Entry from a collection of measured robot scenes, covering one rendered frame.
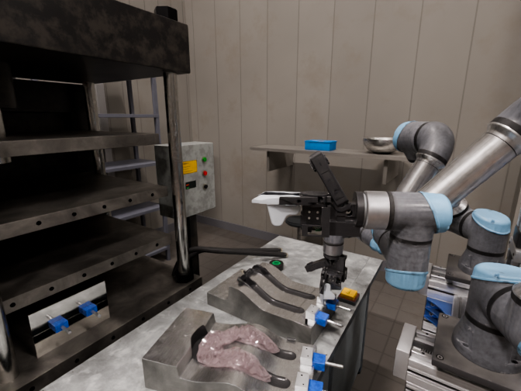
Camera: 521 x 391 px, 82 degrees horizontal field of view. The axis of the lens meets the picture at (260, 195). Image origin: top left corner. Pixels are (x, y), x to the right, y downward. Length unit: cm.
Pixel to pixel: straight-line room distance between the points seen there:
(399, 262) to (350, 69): 290
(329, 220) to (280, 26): 339
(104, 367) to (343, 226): 96
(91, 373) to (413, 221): 108
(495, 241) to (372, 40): 245
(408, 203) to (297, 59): 317
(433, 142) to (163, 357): 108
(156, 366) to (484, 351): 87
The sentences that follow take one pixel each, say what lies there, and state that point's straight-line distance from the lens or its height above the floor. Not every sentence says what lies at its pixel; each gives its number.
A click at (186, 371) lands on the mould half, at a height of 87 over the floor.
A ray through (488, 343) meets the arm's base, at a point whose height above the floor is 110.
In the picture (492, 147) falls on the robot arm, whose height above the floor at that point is 155.
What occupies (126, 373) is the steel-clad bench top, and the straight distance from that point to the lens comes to 122.
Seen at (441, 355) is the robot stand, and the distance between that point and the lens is 96.
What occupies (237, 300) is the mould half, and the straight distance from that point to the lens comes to 131.
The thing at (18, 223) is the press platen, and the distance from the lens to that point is 125.
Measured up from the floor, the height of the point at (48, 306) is 96.
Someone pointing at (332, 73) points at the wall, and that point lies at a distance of 347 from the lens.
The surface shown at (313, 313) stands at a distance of 120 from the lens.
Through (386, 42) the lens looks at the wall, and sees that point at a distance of 336.
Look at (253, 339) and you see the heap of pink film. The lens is 109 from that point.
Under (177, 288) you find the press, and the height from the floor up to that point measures 79.
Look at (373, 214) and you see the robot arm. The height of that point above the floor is 144.
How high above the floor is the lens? 161
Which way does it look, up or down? 14 degrees down
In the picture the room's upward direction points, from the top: straight up
